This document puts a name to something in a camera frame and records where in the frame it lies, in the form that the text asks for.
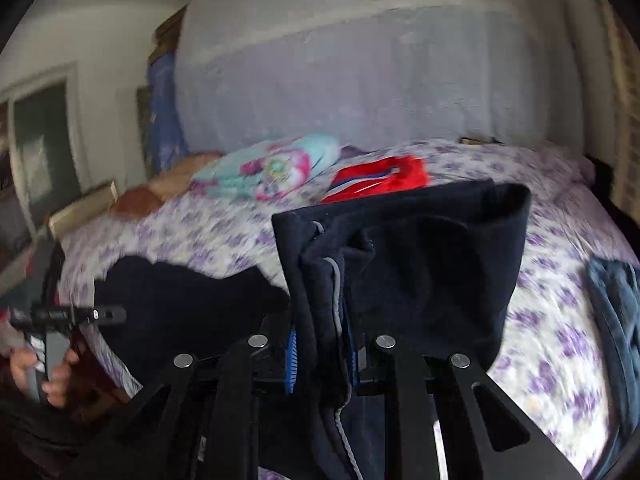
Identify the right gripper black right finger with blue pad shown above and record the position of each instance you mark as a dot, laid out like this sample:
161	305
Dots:
446	418

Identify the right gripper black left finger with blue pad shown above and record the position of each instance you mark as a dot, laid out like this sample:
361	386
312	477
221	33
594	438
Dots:
221	417

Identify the dark navy track pants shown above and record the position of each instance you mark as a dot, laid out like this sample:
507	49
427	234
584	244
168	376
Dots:
435	268

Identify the person's left hand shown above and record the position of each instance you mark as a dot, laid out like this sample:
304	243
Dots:
23	360

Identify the purple floral bed sheet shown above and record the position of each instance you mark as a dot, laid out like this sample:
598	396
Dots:
550	362

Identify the brown orange pillow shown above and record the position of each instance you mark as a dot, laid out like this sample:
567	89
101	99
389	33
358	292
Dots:
145	199

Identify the blue denim jeans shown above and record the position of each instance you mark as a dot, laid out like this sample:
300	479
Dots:
613	289

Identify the blue patterned cloth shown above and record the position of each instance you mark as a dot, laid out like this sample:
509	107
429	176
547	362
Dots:
166	140

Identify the colourful floral folded blanket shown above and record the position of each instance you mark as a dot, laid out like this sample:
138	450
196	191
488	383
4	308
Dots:
268	170

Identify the red blue folded garment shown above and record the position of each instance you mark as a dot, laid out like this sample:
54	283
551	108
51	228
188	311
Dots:
383	176

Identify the white lace covered headboard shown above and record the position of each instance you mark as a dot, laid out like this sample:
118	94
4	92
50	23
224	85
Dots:
375	73

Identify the brown checked curtain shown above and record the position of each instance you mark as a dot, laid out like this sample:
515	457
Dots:
624	59

